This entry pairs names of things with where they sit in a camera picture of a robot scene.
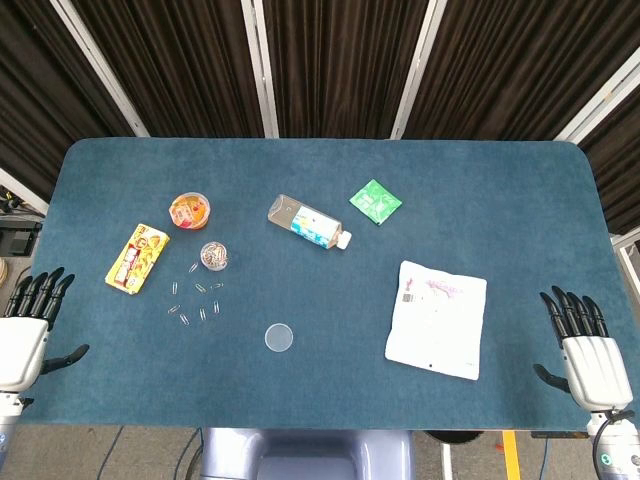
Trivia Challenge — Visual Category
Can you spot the white side frame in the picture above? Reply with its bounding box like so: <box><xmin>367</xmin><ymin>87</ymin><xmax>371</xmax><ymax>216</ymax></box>
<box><xmin>612</xmin><ymin>233</ymin><xmax>640</xmax><ymax>301</ymax></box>

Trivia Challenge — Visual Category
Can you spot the dark brown curtain panel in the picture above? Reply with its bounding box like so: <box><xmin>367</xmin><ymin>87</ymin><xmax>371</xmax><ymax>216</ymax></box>
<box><xmin>0</xmin><ymin>0</ymin><xmax>136</xmax><ymax>189</ymax></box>
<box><xmin>262</xmin><ymin>0</ymin><xmax>431</xmax><ymax>140</ymax></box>
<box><xmin>69</xmin><ymin>0</ymin><xmax>266</xmax><ymax>139</ymax></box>
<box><xmin>404</xmin><ymin>0</ymin><xmax>640</xmax><ymax>141</ymax></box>
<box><xmin>579</xmin><ymin>84</ymin><xmax>640</xmax><ymax>236</ymax></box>

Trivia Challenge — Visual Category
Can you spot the black floor cable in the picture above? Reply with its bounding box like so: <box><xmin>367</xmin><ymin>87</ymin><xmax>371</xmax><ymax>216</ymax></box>
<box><xmin>172</xmin><ymin>428</ymin><xmax>205</xmax><ymax>480</ymax></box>

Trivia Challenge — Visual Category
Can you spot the clear paperclip container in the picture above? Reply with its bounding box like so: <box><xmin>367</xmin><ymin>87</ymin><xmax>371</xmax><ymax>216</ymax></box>
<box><xmin>199</xmin><ymin>241</ymin><xmax>232</xmax><ymax>272</ymax></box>

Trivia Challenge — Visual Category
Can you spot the green sachet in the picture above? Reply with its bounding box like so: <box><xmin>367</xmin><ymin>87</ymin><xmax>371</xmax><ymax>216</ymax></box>
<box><xmin>348</xmin><ymin>178</ymin><xmax>403</xmax><ymax>226</ymax></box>

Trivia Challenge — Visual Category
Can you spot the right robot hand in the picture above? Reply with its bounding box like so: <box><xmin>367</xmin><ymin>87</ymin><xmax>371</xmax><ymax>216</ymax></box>
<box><xmin>533</xmin><ymin>285</ymin><xmax>635</xmax><ymax>411</ymax></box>

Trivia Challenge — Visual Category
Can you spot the blue floor cable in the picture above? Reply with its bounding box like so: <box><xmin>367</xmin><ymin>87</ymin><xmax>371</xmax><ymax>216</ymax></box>
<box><xmin>96</xmin><ymin>427</ymin><xmax>125</xmax><ymax>480</ymax></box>

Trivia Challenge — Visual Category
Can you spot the blue felt table cover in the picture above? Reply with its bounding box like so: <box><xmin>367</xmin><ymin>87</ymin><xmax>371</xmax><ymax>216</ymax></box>
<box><xmin>0</xmin><ymin>138</ymin><xmax>640</xmax><ymax>432</ymax></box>

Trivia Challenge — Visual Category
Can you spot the yellow snack box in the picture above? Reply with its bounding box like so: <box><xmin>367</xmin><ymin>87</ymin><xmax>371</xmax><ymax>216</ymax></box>
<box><xmin>104</xmin><ymin>223</ymin><xmax>171</xmax><ymax>296</ymax></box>

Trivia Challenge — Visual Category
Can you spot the white frame post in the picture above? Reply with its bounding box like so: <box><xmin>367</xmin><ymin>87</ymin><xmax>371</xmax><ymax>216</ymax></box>
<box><xmin>0</xmin><ymin>167</ymin><xmax>50</xmax><ymax>215</ymax></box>
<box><xmin>389</xmin><ymin>0</ymin><xmax>449</xmax><ymax>140</ymax></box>
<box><xmin>48</xmin><ymin>0</ymin><xmax>150</xmax><ymax>138</ymax></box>
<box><xmin>553</xmin><ymin>47</ymin><xmax>640</xmax><ymax>144</ymax></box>
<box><xmin>240</xmin><ymin>0</ymin><xmax>280</xmax><ymax>139</ymax></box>

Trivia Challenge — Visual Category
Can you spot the clear drink bottle blue label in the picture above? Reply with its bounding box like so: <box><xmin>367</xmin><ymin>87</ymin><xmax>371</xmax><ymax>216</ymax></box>
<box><xmin>267</xmin><ymin>193</ymin><xmax>353</xmax><ymax>251</ymax></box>

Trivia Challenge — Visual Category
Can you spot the white plastic bag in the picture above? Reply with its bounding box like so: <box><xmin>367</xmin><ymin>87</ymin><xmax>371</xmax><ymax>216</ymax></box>
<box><xmin>384</xmin><ymin>260</ymin><xmax>488</xmax><ymax>382</ymax></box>

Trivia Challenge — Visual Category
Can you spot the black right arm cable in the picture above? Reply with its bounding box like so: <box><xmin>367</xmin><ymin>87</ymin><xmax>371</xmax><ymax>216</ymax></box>
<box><xmin>592</xmin><ymin>417</ymin><xmax>617</xmax><ymax>480</ymax></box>

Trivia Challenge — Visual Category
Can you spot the orange jelly cup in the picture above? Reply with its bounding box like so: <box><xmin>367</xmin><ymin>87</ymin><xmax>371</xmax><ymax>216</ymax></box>
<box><xmin>168</xmin><ymin>191</ymin><xmax>211</xmax><ymax>231</ymax></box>

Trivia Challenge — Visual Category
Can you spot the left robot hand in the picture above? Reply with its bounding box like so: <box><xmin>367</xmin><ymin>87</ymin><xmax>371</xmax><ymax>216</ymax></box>
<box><xmin>0</xmin><ymin>267</ymin><xmax>90</xmax><ymax>394</ymax></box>

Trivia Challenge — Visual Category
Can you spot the clear round lid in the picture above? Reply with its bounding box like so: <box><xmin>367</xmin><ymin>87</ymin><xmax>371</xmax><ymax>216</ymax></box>
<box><xmin>264</xmin><ymin>322</ymin><xmax>295</xmax><ymax>353</ymax></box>

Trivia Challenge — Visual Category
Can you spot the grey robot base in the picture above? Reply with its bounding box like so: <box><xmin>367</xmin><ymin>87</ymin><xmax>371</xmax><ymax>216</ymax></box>
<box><xmin>199</xmin><ymin>427</ymin><xmax>416</xmax><ymax>480</ymax></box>

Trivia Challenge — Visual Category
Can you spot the black round floor object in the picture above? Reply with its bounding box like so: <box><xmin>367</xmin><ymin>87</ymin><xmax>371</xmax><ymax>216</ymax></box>
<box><xmin>425</xmin><ymin>429</ymin><xmax>485</xmax><ymax>445</ymax></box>

